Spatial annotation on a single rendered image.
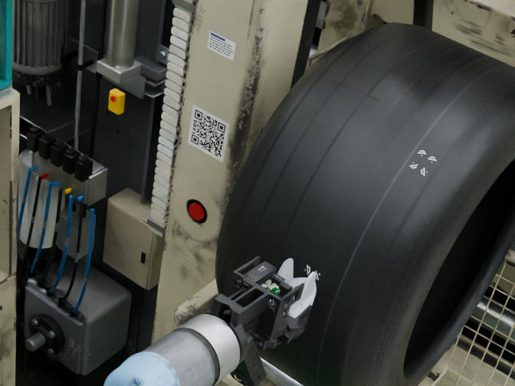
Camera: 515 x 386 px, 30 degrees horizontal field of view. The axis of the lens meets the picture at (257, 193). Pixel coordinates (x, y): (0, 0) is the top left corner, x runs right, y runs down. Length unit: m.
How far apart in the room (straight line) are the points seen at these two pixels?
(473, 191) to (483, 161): 0.04
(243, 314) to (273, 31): 0.52
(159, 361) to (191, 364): 0.04
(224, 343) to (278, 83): 0.59
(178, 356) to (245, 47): 0.58
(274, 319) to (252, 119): 0.47
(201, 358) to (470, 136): 0.47
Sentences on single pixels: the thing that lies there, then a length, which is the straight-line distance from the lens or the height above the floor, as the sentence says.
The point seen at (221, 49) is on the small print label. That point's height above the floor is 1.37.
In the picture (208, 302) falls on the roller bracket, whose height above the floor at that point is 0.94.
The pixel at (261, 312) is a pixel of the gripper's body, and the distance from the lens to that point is 1.13.
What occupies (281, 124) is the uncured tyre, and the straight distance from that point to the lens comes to 1.30.
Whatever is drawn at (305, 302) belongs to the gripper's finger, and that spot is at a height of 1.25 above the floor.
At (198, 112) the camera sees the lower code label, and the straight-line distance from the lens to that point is 1.55.
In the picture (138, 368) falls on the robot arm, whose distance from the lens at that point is 1.00.
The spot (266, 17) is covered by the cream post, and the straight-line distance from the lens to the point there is 1.42.
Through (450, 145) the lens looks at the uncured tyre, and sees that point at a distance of 1.25.
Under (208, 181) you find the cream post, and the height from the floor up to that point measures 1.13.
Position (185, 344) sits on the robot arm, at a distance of 1.04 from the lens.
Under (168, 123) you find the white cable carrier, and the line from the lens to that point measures 1.62.
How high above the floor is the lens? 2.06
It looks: 36 degrees down
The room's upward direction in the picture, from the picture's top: 11 degrees clockwise
